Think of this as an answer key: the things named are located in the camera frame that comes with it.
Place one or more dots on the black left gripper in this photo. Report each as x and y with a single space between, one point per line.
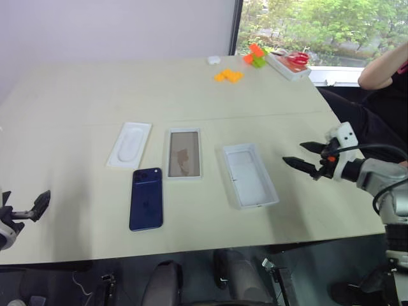
9 220

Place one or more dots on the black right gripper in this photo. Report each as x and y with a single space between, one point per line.
328 167

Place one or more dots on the white phone box base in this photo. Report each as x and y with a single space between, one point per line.
250 177

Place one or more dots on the white moulded insert tray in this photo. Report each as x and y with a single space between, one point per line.
129 145

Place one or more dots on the dark blue smartphone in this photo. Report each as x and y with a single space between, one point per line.
146 201

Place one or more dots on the white phone box lid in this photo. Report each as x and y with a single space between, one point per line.
185 154

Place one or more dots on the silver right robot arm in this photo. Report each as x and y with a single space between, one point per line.
379 173

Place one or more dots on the bystander bare forearm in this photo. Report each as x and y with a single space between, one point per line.
379 70

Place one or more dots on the bystander in black clothes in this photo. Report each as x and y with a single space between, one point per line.
376 108

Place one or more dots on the white window sill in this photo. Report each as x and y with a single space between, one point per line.
334 76

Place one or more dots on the white tray with red scissors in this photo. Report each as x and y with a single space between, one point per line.
288 71

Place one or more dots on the yellow toy blocks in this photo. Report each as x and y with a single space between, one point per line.
229 76

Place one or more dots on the orange and green toy blocks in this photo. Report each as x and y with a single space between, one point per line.
255 56

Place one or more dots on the pink handheld item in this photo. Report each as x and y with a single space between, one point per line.
405 65

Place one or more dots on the white earbuds case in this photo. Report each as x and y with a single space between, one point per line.
213 60

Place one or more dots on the wide dark rounded shape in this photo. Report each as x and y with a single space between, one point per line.
239 277

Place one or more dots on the narrow dark rounded shape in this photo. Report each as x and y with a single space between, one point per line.
162 283

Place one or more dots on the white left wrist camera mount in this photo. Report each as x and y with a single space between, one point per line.
6 239

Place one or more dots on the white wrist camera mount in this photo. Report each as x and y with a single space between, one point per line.
6 239
345 135

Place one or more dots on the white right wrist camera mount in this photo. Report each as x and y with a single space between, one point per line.
345 135

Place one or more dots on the metal clamp bracket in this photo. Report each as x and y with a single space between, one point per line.
277 280
108 287

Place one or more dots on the black window frame post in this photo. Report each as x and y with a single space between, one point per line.
236 27

